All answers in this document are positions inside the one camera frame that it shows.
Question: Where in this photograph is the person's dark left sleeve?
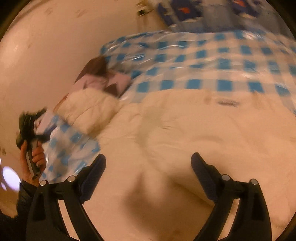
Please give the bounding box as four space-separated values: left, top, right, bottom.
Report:
0 180 37 240

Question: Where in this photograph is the pink brown pillow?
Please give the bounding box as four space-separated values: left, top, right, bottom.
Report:
54 55 132 111

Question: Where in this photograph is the whale pattern pink curtain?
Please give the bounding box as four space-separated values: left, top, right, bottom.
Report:
156 1 290 35

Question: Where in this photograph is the person's left hand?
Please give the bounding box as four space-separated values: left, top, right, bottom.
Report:
20 141 46 187

